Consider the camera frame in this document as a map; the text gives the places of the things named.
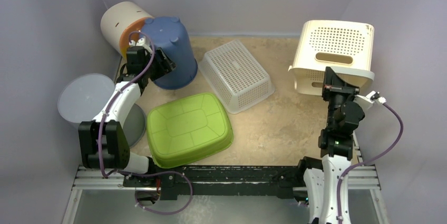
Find blue plastic bucket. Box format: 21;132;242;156
141;16;198;90

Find large cream laundry basket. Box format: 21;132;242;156
288;20;375;96

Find grey plastic bucket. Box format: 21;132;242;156
57;73;145;147

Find green plastic tray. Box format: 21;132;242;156
147;92;234;169

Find small white perforated basket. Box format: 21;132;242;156
198;40;275;114

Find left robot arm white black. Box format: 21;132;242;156
78;45;176;187

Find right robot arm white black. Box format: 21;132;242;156
296;66;365;223

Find round drawer cabinet orange yellow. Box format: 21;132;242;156
100;1;153;57

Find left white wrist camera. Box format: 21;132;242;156
129;37;153;54

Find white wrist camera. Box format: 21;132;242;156
354;91;386;112
129;37;153;54

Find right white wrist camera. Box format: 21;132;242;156
354;91;386;112

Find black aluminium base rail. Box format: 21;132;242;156
73;159;380;215

